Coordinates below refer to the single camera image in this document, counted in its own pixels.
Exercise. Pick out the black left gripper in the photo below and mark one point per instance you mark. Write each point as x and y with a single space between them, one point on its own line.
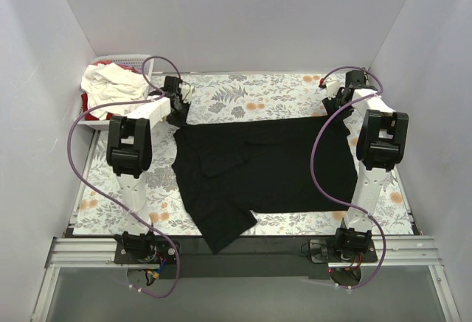
178 112

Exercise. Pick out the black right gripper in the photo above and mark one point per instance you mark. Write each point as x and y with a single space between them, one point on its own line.
335 106

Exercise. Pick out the black t-shirt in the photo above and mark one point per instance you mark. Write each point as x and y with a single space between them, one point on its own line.
227 173

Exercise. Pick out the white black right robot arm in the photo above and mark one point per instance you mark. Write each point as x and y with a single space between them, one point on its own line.
380 146

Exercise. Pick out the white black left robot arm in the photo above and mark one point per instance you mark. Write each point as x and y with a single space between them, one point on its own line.
129 153

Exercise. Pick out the white plastic laundry basket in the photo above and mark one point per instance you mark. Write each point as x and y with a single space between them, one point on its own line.
136 61

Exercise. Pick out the white t-shirt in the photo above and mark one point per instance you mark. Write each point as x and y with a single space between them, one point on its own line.
108 82

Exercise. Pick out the red t-shirt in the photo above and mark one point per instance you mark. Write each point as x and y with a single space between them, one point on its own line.
119 110

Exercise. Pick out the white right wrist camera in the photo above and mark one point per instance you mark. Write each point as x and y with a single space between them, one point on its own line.
331 86

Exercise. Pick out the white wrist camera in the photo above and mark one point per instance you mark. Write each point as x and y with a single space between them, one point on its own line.
187 92
331 86

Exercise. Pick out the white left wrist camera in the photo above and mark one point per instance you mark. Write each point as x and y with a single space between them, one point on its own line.
187 92

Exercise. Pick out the aluminium frame rail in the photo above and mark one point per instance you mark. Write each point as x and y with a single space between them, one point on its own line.
82 282

